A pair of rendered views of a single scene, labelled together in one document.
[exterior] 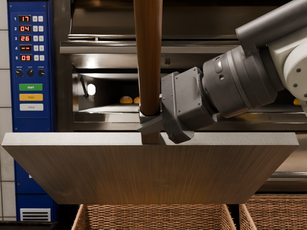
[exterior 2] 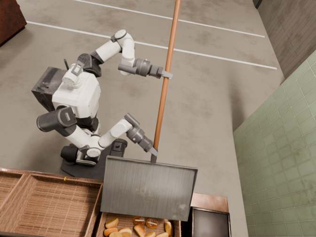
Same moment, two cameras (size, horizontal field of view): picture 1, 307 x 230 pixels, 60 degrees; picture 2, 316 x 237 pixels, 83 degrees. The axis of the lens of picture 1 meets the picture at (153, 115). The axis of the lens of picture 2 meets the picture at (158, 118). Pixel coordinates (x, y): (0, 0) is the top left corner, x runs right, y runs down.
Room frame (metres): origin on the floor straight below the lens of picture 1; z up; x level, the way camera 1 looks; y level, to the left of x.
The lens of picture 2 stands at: (0.87, -0.07, 2.21)
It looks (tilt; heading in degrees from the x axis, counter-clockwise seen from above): 56 degrees down; 174
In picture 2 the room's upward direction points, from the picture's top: 14 degrees clockwise
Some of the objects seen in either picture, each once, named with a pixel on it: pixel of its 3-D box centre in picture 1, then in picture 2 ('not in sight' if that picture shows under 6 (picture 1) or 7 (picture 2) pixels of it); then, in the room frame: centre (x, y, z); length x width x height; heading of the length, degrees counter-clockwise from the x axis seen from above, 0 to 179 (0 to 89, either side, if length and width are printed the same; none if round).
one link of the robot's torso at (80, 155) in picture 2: not in sight; (88, 154); (0.18, -0.64, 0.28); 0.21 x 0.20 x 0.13; 90
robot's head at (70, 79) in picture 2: not in sight; (73, 76); (0.19, -0.49, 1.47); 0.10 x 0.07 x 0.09; 176
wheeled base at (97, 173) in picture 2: not in sight; (92, 158); (0.19, -0.60, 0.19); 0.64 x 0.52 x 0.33; 90
